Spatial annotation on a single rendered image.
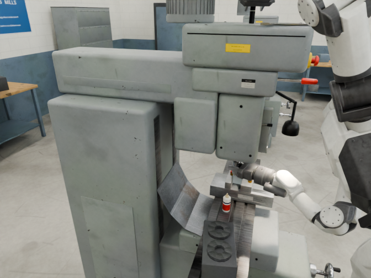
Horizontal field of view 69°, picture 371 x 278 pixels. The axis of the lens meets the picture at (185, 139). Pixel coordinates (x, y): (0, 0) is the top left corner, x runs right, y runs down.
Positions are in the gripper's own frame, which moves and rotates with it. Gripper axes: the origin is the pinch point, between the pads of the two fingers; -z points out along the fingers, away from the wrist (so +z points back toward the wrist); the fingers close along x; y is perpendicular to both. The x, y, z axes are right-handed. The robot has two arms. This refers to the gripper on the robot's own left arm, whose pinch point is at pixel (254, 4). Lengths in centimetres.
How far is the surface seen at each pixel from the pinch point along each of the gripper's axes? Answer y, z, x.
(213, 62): -20.3, -4.9, -14.7
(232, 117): -39.5, -17.0, -5.5
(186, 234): -96, -48, -25
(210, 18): -2.2, -6.0, -16.1
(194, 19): -4.5, -2.6, -22.3
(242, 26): -10.2, 3.0, -5.1
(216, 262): -93, 0, -13
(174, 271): -121, -65, -31
